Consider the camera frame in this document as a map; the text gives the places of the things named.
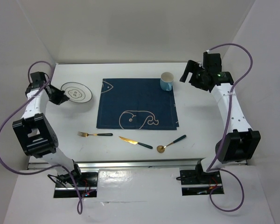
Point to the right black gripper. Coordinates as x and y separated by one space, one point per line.
190 67

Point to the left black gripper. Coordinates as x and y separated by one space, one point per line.
61 98

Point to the white plate with rings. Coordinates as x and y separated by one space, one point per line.
77 92

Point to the white and blue mug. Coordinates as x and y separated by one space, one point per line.
166 81

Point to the gold fork green handle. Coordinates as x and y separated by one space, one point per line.
84 134

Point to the blue fish placemat cloth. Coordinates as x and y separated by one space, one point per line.
136 103

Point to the gold knife green handle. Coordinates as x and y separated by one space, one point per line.
136 142

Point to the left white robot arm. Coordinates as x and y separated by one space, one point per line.
37 137

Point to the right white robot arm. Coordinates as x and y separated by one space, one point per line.
234 120

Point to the gold spoon green handle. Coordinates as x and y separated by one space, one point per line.
161 149

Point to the aluminium front rail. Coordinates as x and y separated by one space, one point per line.
175 163

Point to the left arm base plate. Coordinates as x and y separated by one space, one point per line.
87 186

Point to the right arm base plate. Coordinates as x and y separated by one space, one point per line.
196 182

